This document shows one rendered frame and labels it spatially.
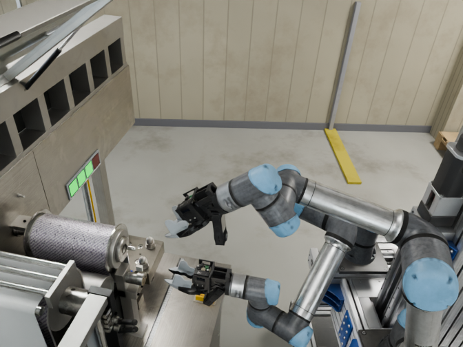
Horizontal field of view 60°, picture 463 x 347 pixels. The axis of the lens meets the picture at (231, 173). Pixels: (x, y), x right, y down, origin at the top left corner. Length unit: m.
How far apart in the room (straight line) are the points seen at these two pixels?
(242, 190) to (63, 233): 0.56
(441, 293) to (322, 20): 3.25
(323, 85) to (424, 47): 1.00
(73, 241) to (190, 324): 0.51
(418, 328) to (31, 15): 1.10
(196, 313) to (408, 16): 3.46
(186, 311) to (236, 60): 2.92
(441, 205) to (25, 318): 1.19
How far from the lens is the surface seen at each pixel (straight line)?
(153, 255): 1.51
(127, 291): 1.29
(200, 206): 1.03
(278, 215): 0.98
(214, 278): 1.29
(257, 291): 1.28
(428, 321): 1.19
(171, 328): 1.48
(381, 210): 1.14
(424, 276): 1.05
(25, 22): 0.66
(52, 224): 1.28
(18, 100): 1.31
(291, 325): 1.33
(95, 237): 1.21
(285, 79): 4.15
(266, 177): 0.92
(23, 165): 1.36
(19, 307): 0.95
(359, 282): 1.93
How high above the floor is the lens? 2.14
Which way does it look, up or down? 36 degrees down
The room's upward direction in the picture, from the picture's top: 3 degrees clockwise
